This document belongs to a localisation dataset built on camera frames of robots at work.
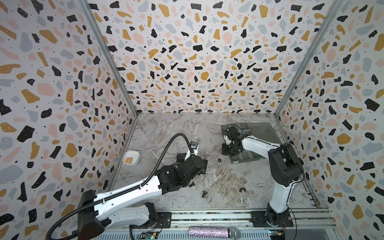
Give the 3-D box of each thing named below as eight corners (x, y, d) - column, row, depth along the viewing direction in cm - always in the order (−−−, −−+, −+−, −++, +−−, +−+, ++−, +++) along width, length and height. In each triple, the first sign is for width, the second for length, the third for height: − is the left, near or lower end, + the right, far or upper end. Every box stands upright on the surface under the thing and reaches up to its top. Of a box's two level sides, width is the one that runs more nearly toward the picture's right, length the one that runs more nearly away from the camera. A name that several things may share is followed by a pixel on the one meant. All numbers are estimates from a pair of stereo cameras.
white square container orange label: (123, 166, 94) (120, 163, 90) (127, 154, 100) (125, 150, 96) (138, 167, 94) (136, 163, 91) (142, 154, 100) (140, 150, 97)
